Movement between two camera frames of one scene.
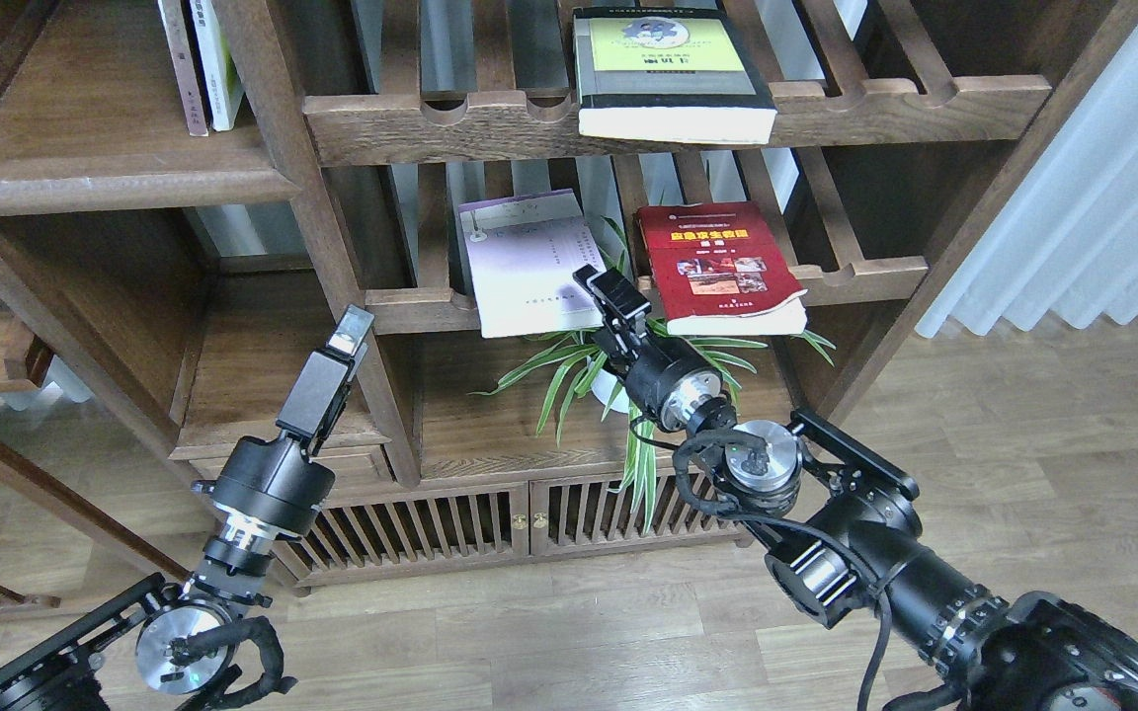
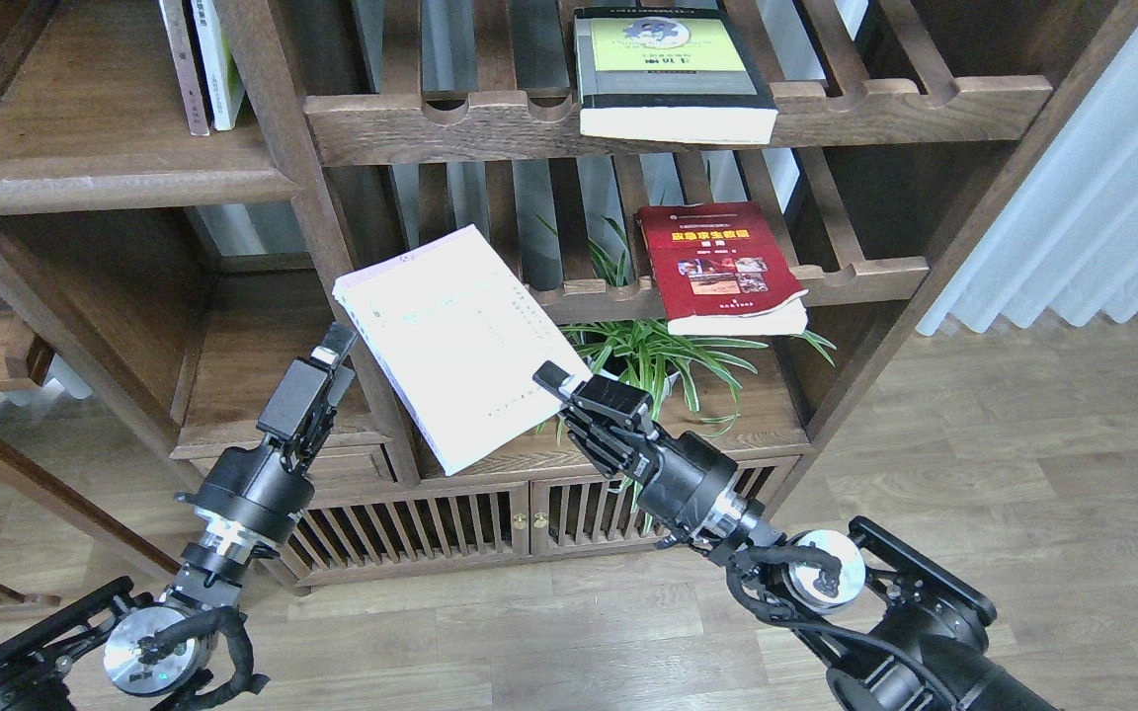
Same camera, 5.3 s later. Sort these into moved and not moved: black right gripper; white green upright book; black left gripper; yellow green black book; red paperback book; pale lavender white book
Moved: pale lavender white book; black right gripper
Not moved: red paperback book; yellow green black book; black left gripper; white green upright book
